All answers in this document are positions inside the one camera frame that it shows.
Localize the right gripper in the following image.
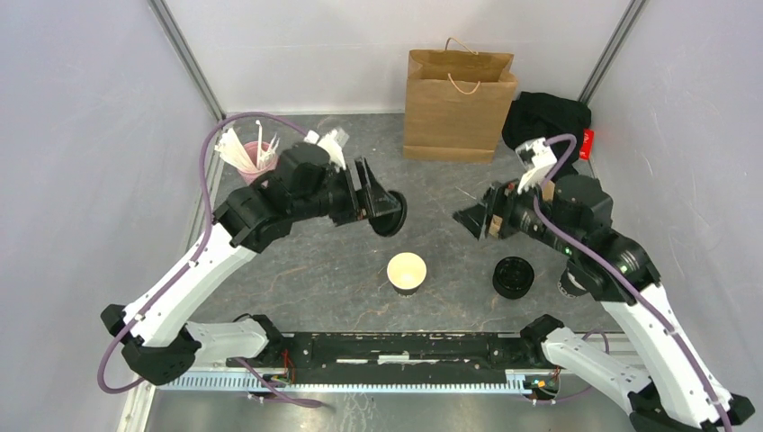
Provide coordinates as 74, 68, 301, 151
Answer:
452, 168, 580, 255

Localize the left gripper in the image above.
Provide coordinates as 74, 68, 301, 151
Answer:
293, 157, 401, 228

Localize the black cup lid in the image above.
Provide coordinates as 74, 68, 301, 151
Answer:
369, 190, 408, 238

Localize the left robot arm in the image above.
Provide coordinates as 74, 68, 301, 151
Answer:
101, 142, 408, 385

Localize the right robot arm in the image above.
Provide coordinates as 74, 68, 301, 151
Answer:
453, 175, 755, 431

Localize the stack of black lids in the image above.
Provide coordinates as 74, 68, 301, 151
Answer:
492, 256, 535, 300

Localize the stack of paper cups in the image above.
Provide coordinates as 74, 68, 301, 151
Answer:
557, 265, 588, 298

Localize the black cloth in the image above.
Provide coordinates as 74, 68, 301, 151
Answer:
501, 91, 592, 181

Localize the brown paper bag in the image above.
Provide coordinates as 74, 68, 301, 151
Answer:
402, 37, 518, 164

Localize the red tag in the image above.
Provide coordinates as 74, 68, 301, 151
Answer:
579, 129, 595, 161

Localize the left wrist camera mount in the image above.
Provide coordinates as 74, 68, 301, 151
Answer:
304, 128, 349, 170

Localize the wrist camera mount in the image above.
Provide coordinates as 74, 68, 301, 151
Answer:
515, 138, 558, 194
304, 128, 349, 170

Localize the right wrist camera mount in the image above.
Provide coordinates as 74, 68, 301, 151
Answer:
515, 138, 558, 194

